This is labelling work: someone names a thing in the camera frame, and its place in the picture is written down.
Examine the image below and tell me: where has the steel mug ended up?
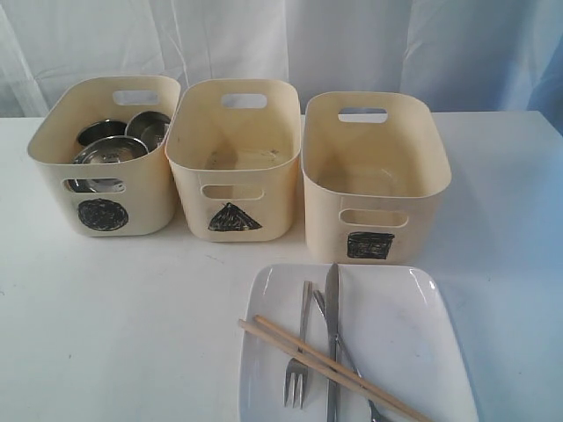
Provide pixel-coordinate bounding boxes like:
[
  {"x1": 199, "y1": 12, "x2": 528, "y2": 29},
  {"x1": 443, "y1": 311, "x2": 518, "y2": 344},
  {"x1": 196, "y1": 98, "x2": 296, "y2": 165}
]
[
  {"x1": 125, "y1": 111, "x2": 171, "y2": 152},
  {"x1": 77, "y1": 119, "x2": 127, "y2": 147}
]

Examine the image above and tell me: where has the stainless steel bowl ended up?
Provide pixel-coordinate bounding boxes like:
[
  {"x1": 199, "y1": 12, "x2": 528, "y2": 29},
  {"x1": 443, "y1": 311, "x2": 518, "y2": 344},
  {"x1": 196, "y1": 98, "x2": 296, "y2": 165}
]
[{"x1": 67, "y1": 135, "x2": 149, "y2": 193}]

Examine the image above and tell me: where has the cream bin with triangle mark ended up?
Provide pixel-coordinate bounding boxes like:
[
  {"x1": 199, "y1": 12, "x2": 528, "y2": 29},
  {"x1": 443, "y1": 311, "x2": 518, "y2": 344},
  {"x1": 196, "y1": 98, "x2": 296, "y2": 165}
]
[{"x1": 165, "y1": 79, "x2": 301, "y2": 242}]

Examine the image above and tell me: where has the steel table knife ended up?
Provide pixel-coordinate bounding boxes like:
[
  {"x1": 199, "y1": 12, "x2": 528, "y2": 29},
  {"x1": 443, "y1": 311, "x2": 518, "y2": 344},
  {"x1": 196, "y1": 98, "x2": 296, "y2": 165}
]
[{"x1": 325, "y1": 263, "x2": 340, "y2": 422}]

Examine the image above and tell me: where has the cream bin with square mark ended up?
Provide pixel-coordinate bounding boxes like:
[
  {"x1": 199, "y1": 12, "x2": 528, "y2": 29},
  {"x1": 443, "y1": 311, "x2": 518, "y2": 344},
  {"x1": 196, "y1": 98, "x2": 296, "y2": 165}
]
[{"x1": 301, "y1": 91, "x2": 452, "y2": 265}]

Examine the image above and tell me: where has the upper wooden chopstick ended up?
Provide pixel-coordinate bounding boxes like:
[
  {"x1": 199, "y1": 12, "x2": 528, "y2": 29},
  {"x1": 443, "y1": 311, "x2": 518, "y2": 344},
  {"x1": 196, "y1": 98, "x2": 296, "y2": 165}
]
[{"x1": 252, "y1": 313, "x2": 435, "y2": 422}]

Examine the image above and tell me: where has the wooden chopstick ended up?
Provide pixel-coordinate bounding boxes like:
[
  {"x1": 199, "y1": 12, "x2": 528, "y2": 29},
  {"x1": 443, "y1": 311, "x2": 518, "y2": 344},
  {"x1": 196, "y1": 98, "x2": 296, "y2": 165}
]
[
  {"x1": 252, "y1": 313, "x2": 435, "y2": 422},
  {"x1": 237, "y1": 318, "x2": 424, "y2": 422}
]

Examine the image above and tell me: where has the cream bin with circle mark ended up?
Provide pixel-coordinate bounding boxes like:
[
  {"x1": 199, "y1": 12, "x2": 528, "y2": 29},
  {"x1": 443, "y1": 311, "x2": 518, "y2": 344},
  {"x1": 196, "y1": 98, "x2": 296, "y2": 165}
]
[{"x1": 27, "y1": 76, "x2": 180, "y2": 237}]

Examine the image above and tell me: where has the white rectangular plate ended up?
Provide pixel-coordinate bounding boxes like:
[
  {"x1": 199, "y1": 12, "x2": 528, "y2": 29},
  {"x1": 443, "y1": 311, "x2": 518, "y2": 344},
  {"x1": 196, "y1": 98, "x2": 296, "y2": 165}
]
[{"x1": 238, "y1": 264, "x2": 479, "y2": 421}]

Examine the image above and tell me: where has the lower wooden chopstick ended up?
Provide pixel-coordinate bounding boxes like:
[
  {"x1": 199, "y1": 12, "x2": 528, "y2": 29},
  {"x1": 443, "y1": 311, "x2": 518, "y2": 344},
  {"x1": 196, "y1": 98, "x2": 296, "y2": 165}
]
[{"x1": 237, "y1": 318, "x2": 424, "y2": 422}]

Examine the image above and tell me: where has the white backdrop curtain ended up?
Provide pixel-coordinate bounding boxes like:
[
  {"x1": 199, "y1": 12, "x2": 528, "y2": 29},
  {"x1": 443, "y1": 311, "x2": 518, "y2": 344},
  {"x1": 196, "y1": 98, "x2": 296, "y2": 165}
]
[{"x1": 1, "y1": 1, "x2": 562, "y2": 127}]

